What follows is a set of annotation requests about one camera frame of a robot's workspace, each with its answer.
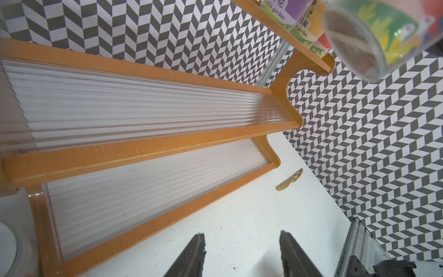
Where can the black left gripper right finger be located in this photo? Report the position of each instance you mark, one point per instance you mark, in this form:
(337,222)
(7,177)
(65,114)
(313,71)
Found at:
(296,262)

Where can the orange seed container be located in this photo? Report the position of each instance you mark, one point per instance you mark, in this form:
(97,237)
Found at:
(309,28)

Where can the red-label seed container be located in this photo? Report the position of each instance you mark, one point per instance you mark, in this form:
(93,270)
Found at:
(373,38)

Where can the golden patterned knife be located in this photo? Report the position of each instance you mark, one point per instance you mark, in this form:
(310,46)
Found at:
(285,184)

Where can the tall red illustrated-lid container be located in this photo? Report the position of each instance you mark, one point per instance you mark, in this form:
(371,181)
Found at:
(19,256)

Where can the orange three-tier wooden shelf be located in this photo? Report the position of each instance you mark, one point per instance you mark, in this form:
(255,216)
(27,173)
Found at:
(72,113)

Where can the red seed container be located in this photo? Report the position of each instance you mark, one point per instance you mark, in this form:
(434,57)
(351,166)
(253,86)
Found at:
(321,47)

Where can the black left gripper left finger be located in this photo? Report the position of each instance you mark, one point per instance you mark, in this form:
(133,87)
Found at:
(190,262)

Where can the metal base rail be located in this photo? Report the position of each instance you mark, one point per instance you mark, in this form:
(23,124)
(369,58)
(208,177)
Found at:
(363,256)

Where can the dark seed container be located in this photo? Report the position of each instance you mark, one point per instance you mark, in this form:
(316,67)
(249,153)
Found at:
(285,12)

